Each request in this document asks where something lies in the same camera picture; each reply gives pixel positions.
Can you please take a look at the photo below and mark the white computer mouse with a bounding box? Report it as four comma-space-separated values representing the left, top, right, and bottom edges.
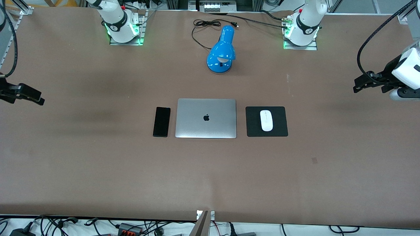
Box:
260, 110, 274, 132

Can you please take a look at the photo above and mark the black smartphone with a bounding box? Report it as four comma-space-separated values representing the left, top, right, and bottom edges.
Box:
153, 107, 171, 137

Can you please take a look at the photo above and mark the black mouse pad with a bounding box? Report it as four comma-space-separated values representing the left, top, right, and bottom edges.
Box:
246, 106, 288, 137

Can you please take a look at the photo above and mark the black power brick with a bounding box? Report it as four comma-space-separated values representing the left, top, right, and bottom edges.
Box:
10, 228, 35, 236

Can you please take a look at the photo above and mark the blue desk lamp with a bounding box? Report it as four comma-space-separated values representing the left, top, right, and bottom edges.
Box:
207, 25, 236, 73

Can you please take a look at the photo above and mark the black adapter with orange connectors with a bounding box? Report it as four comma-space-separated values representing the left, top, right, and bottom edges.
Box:
118, 223, 143, 236

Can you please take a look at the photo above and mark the silver laptop with apple logo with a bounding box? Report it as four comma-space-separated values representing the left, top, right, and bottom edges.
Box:
175, 98, 237, 139

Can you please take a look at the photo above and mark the grey power strip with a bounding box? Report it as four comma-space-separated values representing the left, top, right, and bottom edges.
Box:
199, 0, 237, 13

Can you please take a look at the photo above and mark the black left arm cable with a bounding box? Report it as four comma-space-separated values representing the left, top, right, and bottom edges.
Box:
357, 0, 420, 77

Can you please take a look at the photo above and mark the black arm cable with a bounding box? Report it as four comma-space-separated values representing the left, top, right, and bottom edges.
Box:
0, 0, 17, 78
357, 0, 420, 77

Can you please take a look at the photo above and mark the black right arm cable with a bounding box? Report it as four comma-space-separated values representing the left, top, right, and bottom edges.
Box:
0, 0, 17, 78

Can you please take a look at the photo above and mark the aluminium frame rail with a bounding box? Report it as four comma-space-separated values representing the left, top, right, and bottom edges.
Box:
0, 15, 22, 68

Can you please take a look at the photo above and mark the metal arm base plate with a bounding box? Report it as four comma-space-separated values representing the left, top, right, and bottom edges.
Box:
283, 16, 318, 50
109, 10, 146, 46

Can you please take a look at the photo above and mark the black tangled floor cable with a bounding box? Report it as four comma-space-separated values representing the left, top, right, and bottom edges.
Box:
33, 215, 79, 236

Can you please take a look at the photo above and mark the thick black table cable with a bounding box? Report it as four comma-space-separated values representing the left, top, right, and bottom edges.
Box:
210, 12, 291, 28

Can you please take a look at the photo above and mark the black floor cable loop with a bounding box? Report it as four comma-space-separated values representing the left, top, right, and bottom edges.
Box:
330, 226, 360, 234

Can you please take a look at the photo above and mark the black lamp power cord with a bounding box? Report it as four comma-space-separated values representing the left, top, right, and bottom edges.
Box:
191, 19, 238, 50

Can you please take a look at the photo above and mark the metal mounting bracket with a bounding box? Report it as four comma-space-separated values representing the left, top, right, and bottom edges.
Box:
196, 210, 215, 236

